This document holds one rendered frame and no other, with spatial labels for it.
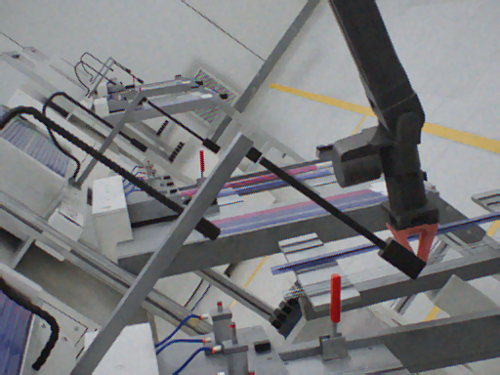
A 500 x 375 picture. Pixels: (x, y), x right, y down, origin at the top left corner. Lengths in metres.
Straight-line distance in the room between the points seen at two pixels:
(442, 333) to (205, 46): 7.44
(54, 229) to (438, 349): 0.90
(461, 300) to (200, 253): 0.61
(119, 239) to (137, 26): 6.48
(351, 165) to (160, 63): 7.23
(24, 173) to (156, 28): 6.58
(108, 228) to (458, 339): 1.06
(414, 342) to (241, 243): 0.78
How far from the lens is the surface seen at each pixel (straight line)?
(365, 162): 1.31
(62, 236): 1.83
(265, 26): 8.62
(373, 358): 1.13
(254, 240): 1.91
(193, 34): 8.52
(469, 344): 1.23
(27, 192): 1.97
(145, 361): 0.99
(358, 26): 1.21
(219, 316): 1.02
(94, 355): 0.86
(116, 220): 2.06
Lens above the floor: 1.50
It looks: 13 degrees down
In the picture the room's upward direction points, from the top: 55 degrees counter-clockwise
